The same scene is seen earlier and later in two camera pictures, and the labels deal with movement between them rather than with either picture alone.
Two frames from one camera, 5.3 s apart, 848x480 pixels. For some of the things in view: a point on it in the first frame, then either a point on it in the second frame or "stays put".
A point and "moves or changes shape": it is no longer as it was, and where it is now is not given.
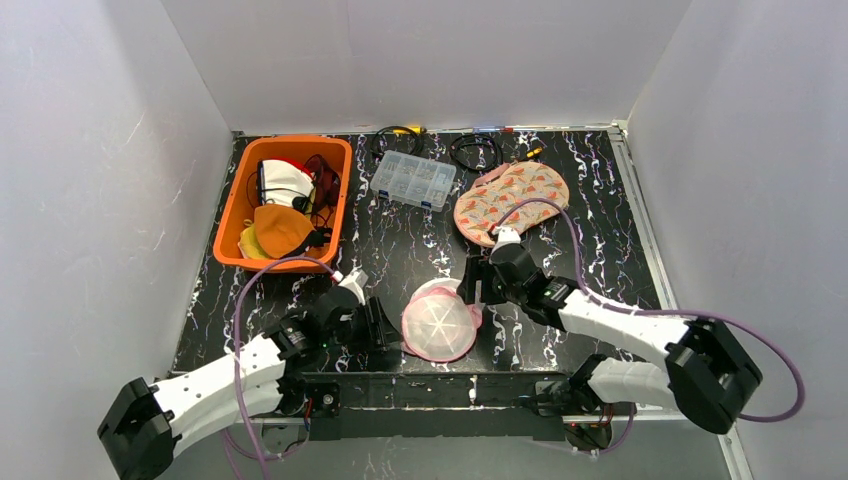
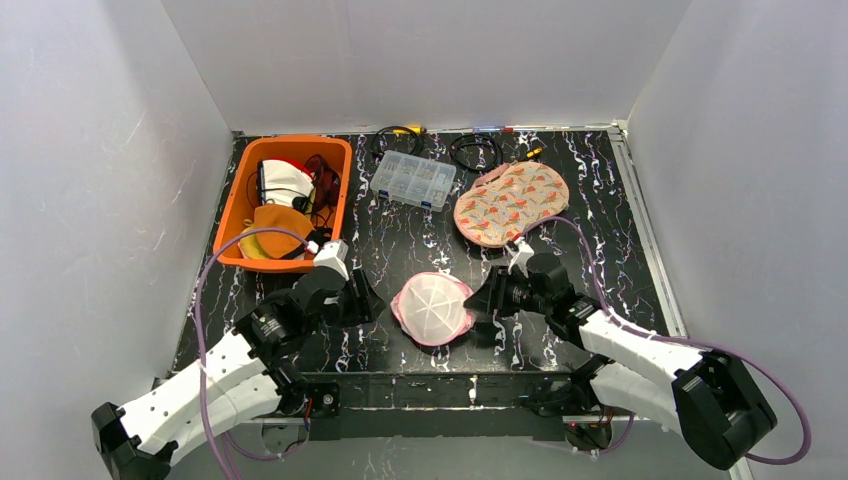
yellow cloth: (280, 230) stays put
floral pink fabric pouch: (494, 195) stays put
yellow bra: (249, 244) stays put
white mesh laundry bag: (437, 324) moves or changes shape
